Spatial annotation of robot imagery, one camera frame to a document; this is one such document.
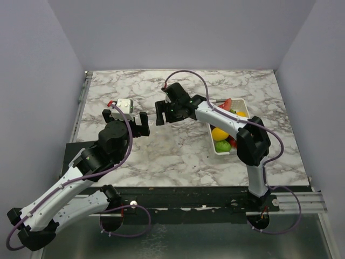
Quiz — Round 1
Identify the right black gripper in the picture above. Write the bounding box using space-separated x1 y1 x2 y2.
154 100 183 126

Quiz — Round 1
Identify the yellow bell pepper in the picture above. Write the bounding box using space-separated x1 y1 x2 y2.
236 112 247 117

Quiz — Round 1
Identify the green lime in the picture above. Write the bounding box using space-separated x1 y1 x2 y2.
215 140 232 153

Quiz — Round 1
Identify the yellow lemon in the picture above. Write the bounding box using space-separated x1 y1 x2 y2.
211 127 229 141

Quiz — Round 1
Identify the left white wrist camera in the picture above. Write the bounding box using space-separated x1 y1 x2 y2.
107 98 134 121

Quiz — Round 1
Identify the clear zip top bag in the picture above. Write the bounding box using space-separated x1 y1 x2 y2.
147 114 187 174

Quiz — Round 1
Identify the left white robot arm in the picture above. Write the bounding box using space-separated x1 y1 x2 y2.
7 108 150 251

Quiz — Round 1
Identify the red watermelon slice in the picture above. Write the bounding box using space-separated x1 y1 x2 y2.
218 99 232 112

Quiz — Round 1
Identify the red cherry tomatoes bunch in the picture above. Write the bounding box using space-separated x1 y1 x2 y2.
227 136 237 149

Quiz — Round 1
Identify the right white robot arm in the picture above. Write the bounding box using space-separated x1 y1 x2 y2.
155 83 271 211

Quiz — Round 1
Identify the metal table edge strip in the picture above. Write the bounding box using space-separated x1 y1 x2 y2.
69 71 93 142

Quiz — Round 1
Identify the aluminium extrusion rail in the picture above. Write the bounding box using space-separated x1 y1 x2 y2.
273 192 328 214

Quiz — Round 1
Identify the black mounting rail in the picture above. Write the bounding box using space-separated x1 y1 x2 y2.
116 187 279 224

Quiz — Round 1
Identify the white plastic basket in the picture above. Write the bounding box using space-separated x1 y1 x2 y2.
206 98 250 156

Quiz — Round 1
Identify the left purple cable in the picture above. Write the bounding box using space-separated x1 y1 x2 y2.
5 104 151 250

